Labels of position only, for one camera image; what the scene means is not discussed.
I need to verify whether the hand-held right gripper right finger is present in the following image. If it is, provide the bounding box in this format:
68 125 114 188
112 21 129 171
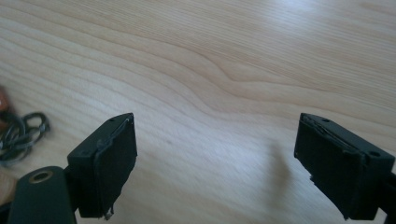
293 112 396 221

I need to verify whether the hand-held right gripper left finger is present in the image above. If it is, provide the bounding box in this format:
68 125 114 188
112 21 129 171
66 112 138 221

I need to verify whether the brown rounded object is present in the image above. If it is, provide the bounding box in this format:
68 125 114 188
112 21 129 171
0 85 12 132

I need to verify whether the black coiled cord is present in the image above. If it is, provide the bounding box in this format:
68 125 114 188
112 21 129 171
0 111 51 168

